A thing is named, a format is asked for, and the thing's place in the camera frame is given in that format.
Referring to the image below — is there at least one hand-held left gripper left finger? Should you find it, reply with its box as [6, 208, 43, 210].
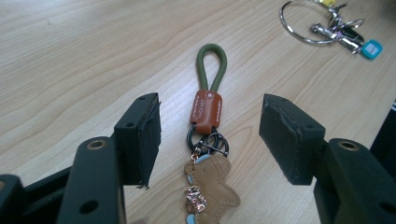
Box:
[57, 91, 162, 224]

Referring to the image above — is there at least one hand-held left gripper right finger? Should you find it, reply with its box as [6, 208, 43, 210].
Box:
[259, 93, 396, 224]

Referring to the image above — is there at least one green cord keychain with leather bear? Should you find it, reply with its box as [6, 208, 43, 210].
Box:
[183, 43, 242, 224]

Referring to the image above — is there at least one teal square key tag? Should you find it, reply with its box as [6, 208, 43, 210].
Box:
[360, 38, 384, 61]

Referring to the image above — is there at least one large silver key ring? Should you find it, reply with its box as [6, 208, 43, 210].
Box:
[278, 0, 366, 45]

